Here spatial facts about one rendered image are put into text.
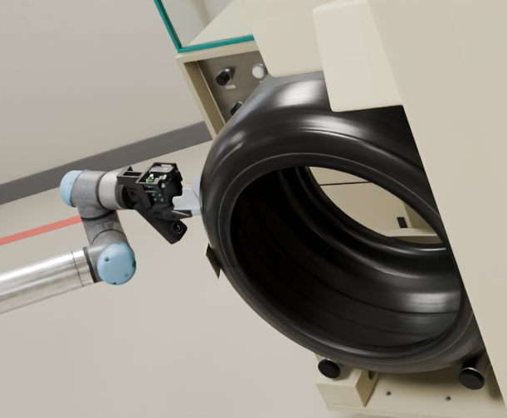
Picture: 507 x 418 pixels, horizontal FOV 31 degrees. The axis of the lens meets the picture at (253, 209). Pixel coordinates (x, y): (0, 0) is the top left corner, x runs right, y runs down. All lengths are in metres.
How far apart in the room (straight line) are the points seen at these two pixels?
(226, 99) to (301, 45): 1.49
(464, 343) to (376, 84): 0.77
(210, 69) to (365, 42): 1.63
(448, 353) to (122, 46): 3.61
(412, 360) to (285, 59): 0.74
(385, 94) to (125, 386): 2.83
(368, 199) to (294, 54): 1.43
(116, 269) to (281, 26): 0.88
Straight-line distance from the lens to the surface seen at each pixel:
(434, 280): 1.80
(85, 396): 3.63
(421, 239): 1.90
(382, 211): 2.39
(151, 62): 4.90
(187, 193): 1.69
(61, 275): 1.76
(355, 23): 0.82
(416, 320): 1.75
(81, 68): 5.02
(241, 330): 3.49
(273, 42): 0.98
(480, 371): 1.61
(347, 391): 1.76
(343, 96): 0.84
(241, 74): 2.38
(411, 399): 1.76
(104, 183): 1.80
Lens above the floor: 2.01
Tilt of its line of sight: 29 degrees down
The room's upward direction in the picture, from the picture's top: 25 degrees counter-clockwise
